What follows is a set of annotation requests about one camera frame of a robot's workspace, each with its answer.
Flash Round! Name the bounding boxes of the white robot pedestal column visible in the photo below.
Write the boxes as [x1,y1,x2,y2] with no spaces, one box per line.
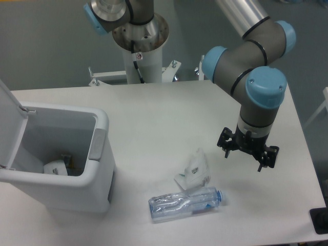
[112,13,169,84]

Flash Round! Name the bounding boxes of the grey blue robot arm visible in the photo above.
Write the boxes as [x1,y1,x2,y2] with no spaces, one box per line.
[84,1,296,168]

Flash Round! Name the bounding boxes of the white trash can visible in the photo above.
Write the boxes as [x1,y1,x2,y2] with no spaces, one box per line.
[1,102,116,213]

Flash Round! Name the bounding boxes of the black object at table edge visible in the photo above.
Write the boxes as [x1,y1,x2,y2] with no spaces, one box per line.
[310,208,327,235]

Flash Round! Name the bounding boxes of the white frame at right edge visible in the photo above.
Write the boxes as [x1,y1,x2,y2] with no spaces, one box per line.
[304,87,327,128]

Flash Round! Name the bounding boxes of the clear crushed plastic bottle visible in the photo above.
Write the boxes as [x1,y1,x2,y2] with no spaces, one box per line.
[148,187,224,223]

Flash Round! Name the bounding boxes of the white paper trash in can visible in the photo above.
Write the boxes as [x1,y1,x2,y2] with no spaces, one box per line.
[44,159,68,176]

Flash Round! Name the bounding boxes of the white pedestal base frame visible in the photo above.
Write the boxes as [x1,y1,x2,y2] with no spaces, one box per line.
[88,54,206,87]

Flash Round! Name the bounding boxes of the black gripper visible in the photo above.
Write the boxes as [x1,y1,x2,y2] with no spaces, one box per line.
[217,126,279,172]

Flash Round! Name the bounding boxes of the white trash can lid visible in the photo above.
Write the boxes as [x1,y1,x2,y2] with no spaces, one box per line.
[1,82,36,169]

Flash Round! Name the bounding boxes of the black cable on pedestal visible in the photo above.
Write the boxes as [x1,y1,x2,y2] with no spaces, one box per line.
[130,40,146,85]

